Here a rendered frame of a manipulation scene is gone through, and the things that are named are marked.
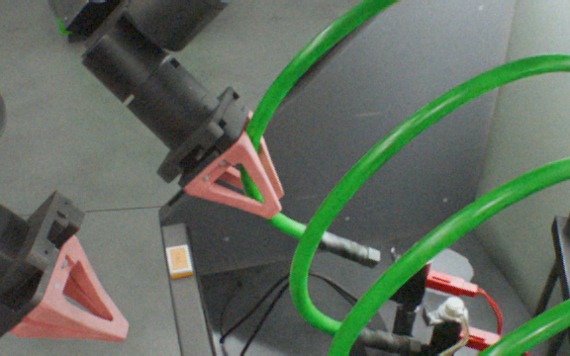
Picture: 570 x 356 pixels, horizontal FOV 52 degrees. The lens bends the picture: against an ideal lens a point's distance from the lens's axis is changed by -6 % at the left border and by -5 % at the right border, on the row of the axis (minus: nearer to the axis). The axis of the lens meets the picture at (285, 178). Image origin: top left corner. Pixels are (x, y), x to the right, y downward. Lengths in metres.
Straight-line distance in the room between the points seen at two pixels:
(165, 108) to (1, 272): 0.19
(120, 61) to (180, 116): 0.06
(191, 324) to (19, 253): 0.44
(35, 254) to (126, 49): 0.19
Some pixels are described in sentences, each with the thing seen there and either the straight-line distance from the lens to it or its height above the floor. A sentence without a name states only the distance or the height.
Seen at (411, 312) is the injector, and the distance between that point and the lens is 0.71.
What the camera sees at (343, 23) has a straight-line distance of 0.47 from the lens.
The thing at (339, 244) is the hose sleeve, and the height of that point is 1.16.
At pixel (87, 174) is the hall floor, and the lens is 2.74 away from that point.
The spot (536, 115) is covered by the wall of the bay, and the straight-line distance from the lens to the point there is 0.92.
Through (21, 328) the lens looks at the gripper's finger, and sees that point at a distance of 0.42.
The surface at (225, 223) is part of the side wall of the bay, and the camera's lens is 0.96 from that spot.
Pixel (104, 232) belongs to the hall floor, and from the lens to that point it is 2.42.
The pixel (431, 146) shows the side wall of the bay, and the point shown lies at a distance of 1.00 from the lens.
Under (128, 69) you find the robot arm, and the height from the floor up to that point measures 1.35.
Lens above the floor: 1.57
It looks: 37 degrees down
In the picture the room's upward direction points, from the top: straight up
